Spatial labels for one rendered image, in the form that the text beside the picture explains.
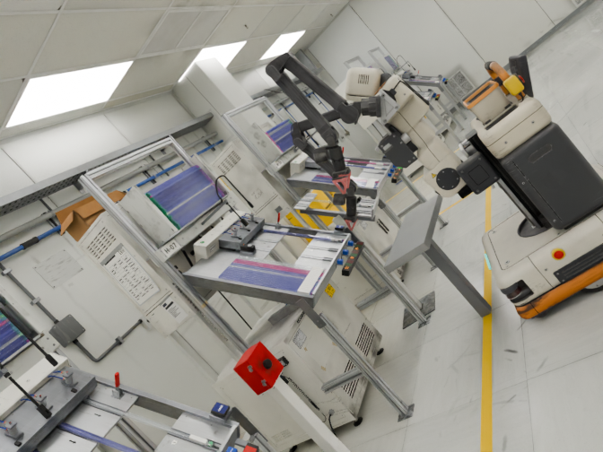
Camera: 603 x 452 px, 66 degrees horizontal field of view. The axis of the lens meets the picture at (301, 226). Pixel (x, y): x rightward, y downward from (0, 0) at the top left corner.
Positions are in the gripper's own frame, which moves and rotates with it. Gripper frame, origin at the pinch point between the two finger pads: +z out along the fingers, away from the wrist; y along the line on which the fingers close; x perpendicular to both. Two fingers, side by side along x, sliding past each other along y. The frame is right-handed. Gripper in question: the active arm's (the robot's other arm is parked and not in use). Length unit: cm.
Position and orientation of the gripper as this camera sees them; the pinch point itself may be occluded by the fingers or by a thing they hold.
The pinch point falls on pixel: (351, 229)
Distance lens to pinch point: 263.5
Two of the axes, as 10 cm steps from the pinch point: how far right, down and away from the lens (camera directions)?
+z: 0.4, 9.0, 4.4
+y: -3.5, 4.2, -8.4
